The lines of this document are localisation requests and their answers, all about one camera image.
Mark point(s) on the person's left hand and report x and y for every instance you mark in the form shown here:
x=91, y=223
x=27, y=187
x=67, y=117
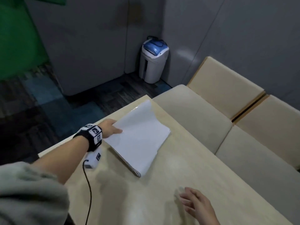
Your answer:
x=108, y=130

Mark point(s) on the person's right hand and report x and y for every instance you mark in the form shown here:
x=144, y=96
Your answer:
x=201, y=206

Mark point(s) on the person's right fingers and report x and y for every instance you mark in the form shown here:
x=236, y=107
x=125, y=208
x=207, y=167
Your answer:
x=188, y=199

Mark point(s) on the person's left thumb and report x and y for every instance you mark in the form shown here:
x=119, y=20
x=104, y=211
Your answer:
x=116, y=131

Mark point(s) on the white paper sheet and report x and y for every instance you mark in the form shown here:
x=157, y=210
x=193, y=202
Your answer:
x=140, y=138

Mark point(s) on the person's left forearm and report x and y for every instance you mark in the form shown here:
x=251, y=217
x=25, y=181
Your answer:
x=63, y=156

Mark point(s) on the black white wrist tracker band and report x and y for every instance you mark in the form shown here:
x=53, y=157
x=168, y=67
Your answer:
x=91, y=136

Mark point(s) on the stack of white paper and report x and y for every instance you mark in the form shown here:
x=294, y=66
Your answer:
x=127, y=162

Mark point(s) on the white bin with blue lid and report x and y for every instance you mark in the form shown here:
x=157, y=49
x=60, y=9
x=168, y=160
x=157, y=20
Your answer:
x=153, y=60

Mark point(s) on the grey sleeve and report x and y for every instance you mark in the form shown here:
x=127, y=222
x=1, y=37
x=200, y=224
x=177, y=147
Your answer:
x=28, y=196

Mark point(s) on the green screen cloth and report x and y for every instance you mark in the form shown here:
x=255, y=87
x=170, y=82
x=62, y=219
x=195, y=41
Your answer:
x=16, y=37

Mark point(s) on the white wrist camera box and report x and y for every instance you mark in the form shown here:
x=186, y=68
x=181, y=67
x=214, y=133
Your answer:
x=93, y=159

